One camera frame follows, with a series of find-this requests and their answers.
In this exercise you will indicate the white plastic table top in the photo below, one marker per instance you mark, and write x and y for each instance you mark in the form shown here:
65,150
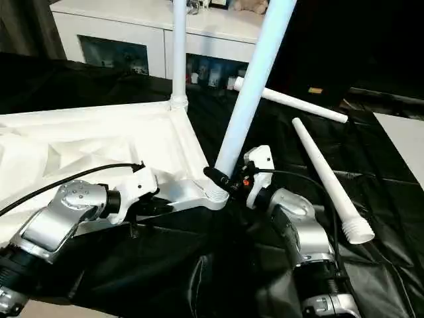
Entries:
99,152

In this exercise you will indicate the white plastic table leg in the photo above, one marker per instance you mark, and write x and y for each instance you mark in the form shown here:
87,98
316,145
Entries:
179,53
255,79
298,103
324,172

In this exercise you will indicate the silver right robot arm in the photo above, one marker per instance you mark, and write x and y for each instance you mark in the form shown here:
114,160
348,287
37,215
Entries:
305,232

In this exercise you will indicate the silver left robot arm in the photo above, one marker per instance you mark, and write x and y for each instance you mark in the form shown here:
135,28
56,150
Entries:
53,222

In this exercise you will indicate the small yellow label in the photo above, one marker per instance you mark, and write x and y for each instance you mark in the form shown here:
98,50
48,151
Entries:
315,90

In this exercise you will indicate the black mat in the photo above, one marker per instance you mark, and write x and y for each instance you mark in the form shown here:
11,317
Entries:
371,185

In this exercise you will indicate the white sideboard with glass doors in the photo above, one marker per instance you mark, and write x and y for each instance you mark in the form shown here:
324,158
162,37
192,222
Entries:
132,30

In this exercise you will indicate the shiny silver ornament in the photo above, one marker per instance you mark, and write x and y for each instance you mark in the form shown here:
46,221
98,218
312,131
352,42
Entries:
193,5

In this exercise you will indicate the black cabinet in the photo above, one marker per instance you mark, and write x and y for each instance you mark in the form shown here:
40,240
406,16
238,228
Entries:
351,40

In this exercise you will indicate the grey curtain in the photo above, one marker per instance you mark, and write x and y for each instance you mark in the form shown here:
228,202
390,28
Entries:
26,23

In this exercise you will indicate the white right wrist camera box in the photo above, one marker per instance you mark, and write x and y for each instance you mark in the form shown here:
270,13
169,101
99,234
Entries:
260,165

